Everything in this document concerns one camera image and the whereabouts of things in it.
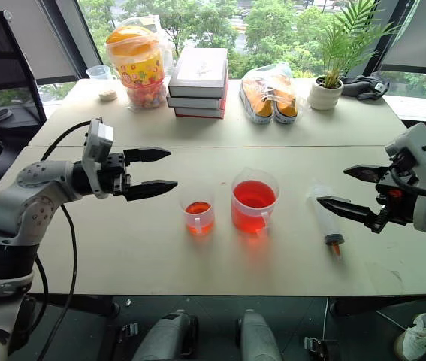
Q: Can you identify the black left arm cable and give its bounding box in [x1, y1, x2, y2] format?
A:
[34, 120, 92, 361]

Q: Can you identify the large beaker red liquid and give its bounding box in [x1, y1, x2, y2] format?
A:
[230, 166, 280, 235]

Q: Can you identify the white sneaker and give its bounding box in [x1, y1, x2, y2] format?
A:
[393, 312, 426, 361]

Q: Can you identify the small beaker red liquid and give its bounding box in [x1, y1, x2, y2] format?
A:
[178, 190, 216, 237]

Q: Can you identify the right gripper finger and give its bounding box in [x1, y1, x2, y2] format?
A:
[343, 164, 392, 185]
[316, 196, 383, 227]

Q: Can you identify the grey rounded robot leg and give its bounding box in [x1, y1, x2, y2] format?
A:
[237, 308, 283, 361]
[131, 309, 200, 361]

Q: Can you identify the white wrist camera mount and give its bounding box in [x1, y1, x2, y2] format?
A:
[82, 118, 115, 199]
[384, 122, 426, 233]

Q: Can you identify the thin book red spine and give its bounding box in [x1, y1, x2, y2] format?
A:
[174, 101, 227, 120]

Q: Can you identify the clear plastic syringe orange tip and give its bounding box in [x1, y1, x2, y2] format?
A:
[306, 179, 346, 263]

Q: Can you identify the thick book red spine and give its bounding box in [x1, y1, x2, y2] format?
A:
[166, 80, 229, 111]

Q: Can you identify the black metal buckle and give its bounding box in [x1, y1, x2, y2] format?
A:
[116, 322, 140, 345]
[304, 336, 340, 361]

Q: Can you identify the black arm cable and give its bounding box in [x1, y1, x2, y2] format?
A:
[390, 165, 426, 199]
[34, 120, 92, 361]

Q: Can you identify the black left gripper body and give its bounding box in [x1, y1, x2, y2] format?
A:
[101, 151, 134, 197]

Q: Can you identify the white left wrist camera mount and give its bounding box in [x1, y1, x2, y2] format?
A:
[82, 118, 115, 199]

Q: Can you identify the clear plastic bag with shoes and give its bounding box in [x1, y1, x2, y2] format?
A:
[238, 62, 304, 126]

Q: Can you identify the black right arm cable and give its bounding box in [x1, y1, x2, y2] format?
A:
[390, 165, 426, 199]

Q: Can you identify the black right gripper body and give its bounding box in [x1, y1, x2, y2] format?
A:
[369, 164, 418, 235]

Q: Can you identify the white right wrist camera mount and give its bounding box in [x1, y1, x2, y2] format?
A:
[384, 122, 426, 233]

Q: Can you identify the yellow canvas shoe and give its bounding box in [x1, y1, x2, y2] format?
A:
[241, 78, 275, 125]
[270, 74, 299, 124]

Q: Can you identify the green palm in white pot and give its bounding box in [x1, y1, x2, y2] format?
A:
[307, 0, 401, 111]

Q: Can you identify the clear plastic bag over jar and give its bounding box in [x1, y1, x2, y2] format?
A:
[105, 14, 177, 114]

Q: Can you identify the thin white cord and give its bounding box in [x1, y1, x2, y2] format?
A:
[322, 296, 330, 339]

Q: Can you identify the empty clear measuring cup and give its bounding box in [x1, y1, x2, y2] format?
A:
[86, 65, 118, 82]

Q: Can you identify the candy jar with orange lid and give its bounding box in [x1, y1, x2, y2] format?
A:
[106, 24, 168, 111]

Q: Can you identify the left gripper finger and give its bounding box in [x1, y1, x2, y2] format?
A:
[123, 147, 171, 166]
[124, 180, 179, 202]

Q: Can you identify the dark grey cloth bundle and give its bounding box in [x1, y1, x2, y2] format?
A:
[341, 73, 391, 101]

